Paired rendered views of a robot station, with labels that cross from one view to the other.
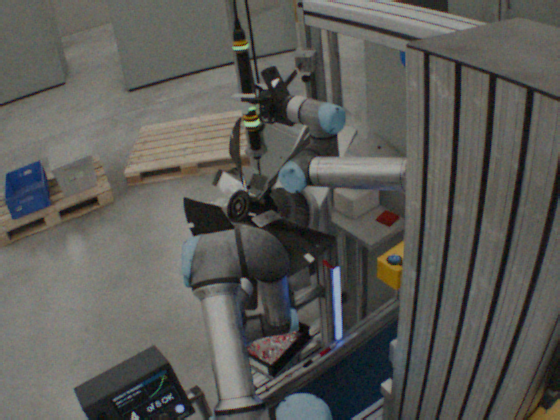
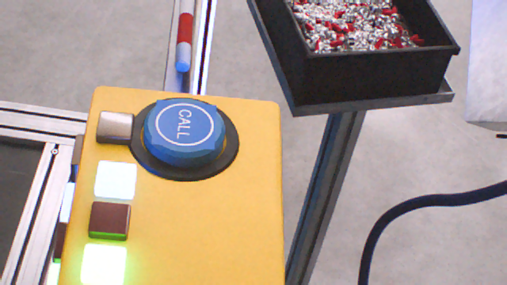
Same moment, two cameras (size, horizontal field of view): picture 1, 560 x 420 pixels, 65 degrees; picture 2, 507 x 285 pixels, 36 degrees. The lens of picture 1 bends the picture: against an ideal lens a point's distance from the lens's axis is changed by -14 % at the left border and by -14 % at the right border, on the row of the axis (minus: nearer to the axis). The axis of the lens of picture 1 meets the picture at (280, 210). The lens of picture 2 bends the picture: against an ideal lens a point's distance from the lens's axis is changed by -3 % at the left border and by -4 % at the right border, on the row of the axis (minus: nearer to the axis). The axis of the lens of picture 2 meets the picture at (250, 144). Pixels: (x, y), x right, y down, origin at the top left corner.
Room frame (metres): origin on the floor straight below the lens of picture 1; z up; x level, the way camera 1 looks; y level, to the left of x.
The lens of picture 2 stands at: (1.38, -0.59, 1.37)
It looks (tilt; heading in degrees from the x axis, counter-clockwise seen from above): 47 degrees down; 115
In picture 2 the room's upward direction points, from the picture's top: 11 degrees clockwise
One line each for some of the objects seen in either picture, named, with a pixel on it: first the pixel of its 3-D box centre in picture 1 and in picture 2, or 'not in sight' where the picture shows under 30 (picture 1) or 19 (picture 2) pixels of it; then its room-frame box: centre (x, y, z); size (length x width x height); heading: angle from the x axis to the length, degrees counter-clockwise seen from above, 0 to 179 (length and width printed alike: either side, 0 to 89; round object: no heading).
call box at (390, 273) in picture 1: (402, 264); (171, 271); (1.26, -0.39, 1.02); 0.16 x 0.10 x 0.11; 122
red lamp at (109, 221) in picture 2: not in sight; (109, 221); (1.25, -0.42, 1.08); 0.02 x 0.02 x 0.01; 32
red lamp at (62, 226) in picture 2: not in sight; (62, 257); (1.23, -0.43, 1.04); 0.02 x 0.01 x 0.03; 122
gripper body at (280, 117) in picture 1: (278, 106); not in sight; (1.32, -0.04, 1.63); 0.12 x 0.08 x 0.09; 42
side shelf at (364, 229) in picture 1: (361, 218); not in sight; (1.80, -0.35, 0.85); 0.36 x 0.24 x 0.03; 32
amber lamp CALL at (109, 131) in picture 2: not in sight; (115, 127); (1.21, -0.37, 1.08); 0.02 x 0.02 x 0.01; 32
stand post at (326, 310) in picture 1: (325, 283); not in sight; (1.70, -0.16, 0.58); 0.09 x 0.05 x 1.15; 32
